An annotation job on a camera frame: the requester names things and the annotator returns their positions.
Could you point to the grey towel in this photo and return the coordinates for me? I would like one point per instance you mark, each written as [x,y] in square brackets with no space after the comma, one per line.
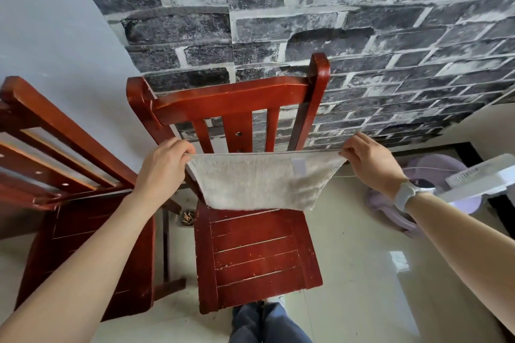
[261,180]

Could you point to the red wooden chair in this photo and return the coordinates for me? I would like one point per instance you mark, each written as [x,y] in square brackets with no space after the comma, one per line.
[245,194]
[68,194]

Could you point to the person's blue jeans leg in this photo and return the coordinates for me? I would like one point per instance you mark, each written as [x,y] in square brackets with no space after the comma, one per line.
[263,324]

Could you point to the person's right thumb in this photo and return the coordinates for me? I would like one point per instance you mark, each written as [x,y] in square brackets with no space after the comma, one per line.
[349,154]

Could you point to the person's left fingers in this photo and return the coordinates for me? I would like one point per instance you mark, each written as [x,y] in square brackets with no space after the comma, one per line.
[183,147]

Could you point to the small brown striped object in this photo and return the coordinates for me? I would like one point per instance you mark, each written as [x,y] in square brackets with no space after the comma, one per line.
[188,217]

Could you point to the person's right hand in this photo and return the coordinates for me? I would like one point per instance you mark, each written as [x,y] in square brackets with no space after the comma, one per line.
[374,164]

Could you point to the lilac plastic stool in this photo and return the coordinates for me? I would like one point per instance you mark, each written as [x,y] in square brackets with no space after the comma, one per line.
[422,194]

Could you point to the person's right forearm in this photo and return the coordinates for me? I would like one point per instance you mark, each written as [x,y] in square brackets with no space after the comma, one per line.
[466,246]

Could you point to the white fan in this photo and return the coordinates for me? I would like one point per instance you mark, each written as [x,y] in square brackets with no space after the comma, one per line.
[478,180]

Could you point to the white smartwatch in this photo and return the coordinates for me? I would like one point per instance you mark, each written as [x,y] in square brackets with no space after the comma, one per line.
[406,192]

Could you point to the person's left hand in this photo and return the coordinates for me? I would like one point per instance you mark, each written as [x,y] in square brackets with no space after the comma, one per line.
[161,172]

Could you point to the person's left forearm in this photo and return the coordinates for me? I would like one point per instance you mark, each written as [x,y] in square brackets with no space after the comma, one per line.
[76,274]

